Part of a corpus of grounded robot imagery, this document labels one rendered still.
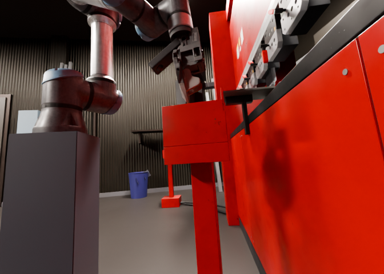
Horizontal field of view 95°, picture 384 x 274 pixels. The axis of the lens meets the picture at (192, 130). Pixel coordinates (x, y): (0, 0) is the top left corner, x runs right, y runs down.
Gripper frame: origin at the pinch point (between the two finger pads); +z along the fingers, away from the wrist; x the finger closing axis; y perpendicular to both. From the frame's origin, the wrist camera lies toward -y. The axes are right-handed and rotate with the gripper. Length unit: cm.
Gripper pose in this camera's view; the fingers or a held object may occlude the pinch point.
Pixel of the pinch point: (184, 99)
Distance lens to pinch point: 50.8
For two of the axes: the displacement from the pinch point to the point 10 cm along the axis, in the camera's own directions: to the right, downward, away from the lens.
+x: 2.1, 1.3, 9.7
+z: 1.5, 9.7, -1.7
